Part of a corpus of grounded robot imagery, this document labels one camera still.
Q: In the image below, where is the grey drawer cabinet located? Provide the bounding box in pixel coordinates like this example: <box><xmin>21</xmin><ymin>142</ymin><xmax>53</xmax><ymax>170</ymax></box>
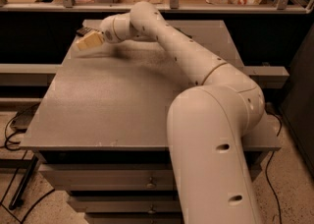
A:
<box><xmin>20</xmin><ymin>19</ymin><xmax>283</xmax><ymax>224</ymax></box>

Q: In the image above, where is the grey power adapter box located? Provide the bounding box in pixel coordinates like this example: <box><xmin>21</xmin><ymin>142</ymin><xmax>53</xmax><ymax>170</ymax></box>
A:
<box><xmin>10</xmin><ymin>106</ymin><xmax>38</xmax><ymax>132</ymax></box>

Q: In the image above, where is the black stand leg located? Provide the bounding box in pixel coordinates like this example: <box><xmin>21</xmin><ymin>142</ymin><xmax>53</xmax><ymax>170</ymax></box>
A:
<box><xmin>9</xmin><ymin>156</ymin><xmax>38</xmax><ymax>210</ymax></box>

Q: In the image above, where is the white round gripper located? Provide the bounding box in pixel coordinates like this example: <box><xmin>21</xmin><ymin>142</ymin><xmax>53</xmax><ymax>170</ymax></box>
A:
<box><xmin>76</xmin><ymin>16</ymin><xmax>121</xmax><ymax>51</ymax></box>

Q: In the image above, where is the top drawer knob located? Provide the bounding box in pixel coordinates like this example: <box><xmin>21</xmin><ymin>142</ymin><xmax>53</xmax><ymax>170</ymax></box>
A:
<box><xmin>146</xmin><ymin>177</ymin><xmax>157</xmax><ymax>189</ymax></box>

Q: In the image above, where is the drawer knob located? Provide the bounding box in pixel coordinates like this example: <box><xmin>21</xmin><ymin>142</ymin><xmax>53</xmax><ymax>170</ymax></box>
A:
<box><xmin>147</xmin><ymin>204</ymin><xmax>157</xmax><ymax>214</ymax></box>
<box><xmin>146</xmin><ymin>177</ymin><xmax>157</xmax><ymax>189</ymax></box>

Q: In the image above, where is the brown chocolate rxbar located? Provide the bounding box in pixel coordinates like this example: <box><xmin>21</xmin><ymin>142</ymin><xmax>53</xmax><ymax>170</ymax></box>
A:
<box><xmin>76</xmin><ymin>27</ymin><xmax>92</xmax><ymax>37</ymax></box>

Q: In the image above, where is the black floor cables left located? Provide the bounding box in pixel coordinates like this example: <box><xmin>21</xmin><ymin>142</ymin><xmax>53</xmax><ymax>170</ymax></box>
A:
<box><xmin>0</xmin><ymin>103</ymin><xmax>57</xmax><ymax>224</ymax></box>

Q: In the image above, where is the black floor cable right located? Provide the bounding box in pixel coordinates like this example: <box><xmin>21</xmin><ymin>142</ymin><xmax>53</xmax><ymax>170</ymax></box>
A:
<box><xmin>264</xmin><ymin>113</ymin><xmax>284</xmax><ymax>224</ymax></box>

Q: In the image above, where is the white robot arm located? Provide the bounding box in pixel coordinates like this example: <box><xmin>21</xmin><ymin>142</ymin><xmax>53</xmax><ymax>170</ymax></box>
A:
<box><xmin>77</xmin><ymin>2</ymin><xmax>265</xmax><ymax>224</ymax></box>

